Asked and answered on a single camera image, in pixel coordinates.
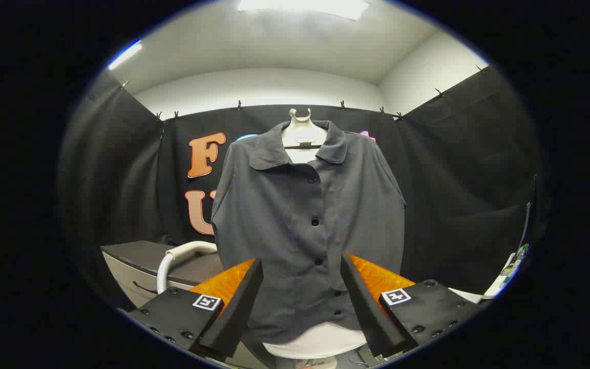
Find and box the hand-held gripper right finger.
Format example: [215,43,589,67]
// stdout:
[340,253,482,358]

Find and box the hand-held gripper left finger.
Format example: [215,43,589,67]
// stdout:
[126,258,264,362]

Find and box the white garment steamer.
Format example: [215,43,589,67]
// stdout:
[157,241,219,295]

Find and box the grey button shirt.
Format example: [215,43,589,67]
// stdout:
[211,120,407,345]

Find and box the grey drawer cabinet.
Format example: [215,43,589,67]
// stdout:
[100,240,224,308]

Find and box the white side table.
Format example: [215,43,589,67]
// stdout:
[482,245,531,299]

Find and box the white mannequin torso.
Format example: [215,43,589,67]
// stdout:
[263,108,367,359]

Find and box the narrow ceiling light strip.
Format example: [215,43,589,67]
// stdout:
[108,41,143,71]

